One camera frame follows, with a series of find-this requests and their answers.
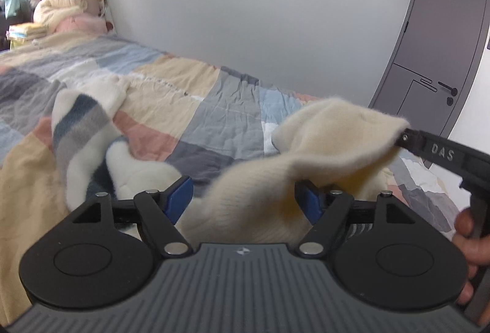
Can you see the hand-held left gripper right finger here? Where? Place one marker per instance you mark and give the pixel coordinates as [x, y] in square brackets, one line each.
[309, 202]

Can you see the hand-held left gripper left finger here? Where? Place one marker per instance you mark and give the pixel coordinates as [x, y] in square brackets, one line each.
[180, 197]

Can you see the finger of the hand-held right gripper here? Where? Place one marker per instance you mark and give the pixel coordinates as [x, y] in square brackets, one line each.
[432, 151]

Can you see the person's right hand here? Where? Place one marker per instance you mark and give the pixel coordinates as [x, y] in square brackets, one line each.
[464, 225]

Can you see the patchwork quilt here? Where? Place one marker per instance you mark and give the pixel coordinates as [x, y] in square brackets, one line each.
[214, 118]

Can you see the grey door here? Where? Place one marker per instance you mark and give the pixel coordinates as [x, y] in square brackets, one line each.
[432, 30]

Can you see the pink pillow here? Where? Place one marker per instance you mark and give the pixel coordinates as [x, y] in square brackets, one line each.
[82, 24]

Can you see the pile of pillows and blankets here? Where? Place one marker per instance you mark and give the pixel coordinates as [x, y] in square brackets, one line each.
[102, 5]

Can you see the cream blanket pile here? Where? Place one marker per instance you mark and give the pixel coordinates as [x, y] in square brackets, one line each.
[53, 11]

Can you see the stack of yellow folded cloths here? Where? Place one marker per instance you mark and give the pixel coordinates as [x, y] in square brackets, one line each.
[26, 31]

